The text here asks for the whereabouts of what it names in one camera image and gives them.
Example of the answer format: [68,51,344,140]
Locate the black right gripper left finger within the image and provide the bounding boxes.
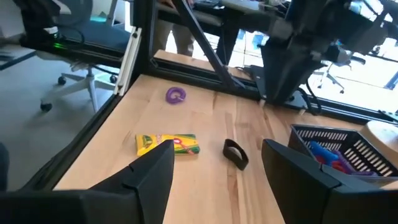
[90,139,175,224]

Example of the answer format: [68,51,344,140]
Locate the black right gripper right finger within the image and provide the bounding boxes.
[261,139,343,224]

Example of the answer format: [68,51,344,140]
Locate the blue coil wrist keychain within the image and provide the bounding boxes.
[309,140,340,166]

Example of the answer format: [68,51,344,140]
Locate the yellow green crayon box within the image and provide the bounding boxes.
[135,133,200,157]

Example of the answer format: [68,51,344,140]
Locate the orange coil wrist keychain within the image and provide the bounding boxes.
[314,154,356,175]

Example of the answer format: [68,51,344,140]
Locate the purple coil wrist keychain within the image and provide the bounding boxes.
[165,86,187,105]
[332,150,379,177]

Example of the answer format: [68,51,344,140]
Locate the black elastic band loop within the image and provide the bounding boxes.
[222,138,249,171]

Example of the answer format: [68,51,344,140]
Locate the office chair white base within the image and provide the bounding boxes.
[39,0,131,113]

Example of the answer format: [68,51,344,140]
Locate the black office desk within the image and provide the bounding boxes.
[155,0,280,66]

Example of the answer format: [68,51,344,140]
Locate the black slotted plastic basket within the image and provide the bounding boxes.
[287,123,398,187]

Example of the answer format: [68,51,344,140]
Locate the white light bar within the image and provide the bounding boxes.
[113,26,142,96]

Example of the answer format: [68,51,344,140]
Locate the person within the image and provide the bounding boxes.
[151,0,196,57]

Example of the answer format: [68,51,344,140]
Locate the black device green light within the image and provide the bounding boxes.
[12,0,85,52]

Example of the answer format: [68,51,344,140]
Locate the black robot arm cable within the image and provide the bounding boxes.
[297,79,323,116]

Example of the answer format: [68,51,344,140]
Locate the black aluminium table frame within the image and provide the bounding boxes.
[18,0,398,192]

